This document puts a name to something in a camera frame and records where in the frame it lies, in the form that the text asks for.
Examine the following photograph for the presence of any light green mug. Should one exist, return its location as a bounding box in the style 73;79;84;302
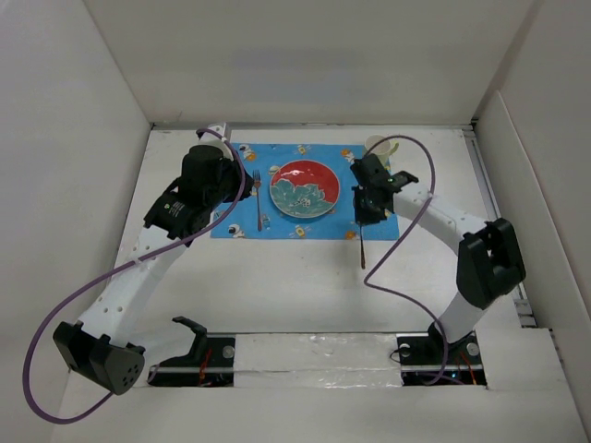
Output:
362;135;399;167

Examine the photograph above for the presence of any rose gold fork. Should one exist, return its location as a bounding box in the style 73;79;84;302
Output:
253;170;262;232

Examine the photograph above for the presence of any blue space print cloth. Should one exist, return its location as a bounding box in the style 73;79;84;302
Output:
211;143;399;241

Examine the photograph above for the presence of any red teal floral plate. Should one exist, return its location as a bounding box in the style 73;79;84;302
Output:
270;160;341;219

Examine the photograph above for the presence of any rose gold spoon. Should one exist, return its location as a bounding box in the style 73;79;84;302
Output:
358;223;367;270

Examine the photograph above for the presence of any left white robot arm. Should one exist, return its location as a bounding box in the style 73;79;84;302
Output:
53;124;251;395

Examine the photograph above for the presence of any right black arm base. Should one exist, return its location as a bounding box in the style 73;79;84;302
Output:
390;328;487;387

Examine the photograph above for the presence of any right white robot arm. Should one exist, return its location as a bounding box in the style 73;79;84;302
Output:
351;154;526;364

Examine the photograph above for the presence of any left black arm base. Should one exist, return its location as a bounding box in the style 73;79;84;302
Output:
147;316;236;388

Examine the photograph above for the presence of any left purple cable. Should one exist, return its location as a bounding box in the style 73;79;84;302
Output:
21;127;246;425

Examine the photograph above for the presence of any purple cable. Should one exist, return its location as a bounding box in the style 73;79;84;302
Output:
363;135;470;387
21;127;246;425

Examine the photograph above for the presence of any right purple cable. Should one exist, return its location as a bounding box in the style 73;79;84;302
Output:
363;135;470;387

